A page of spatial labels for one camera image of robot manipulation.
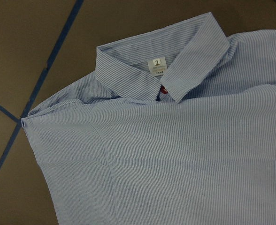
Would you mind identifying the blue striped button shirt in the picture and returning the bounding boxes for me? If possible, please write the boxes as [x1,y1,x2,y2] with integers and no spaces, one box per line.
[21,12,276,225]

